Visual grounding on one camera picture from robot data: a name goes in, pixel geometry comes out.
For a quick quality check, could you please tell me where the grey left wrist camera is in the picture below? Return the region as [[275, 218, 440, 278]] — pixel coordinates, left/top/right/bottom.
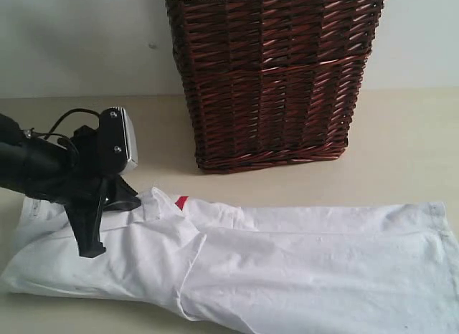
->
[[97, 107, 138, 175]]

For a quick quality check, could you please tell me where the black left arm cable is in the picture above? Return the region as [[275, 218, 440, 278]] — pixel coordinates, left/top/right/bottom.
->
[[35, 108, 103, 140]]

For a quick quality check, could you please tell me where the dark red wicker basket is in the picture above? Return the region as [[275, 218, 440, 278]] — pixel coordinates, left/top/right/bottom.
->
[[165, 0, 385, 173]]

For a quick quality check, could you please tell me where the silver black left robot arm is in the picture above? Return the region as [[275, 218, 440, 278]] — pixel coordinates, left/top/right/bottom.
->
[[1, 107, 141, 258]]

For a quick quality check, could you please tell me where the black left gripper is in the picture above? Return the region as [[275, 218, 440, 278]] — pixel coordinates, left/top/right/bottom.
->
[[35, 125, 141, 258]]

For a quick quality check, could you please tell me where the white t-shirt red logo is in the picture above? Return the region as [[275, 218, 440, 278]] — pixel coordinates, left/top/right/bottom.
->
[[1, 189, 458, 333]]

